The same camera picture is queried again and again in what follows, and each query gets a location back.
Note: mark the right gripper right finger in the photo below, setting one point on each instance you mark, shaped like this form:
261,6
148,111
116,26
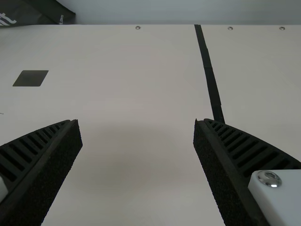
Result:
235,169

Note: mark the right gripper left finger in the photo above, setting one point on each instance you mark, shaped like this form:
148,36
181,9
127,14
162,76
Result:
40,169

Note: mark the small square scanner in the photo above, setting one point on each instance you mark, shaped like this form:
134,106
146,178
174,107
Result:
30,78

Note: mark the black strip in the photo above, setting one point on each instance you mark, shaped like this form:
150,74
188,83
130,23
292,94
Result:
209,70

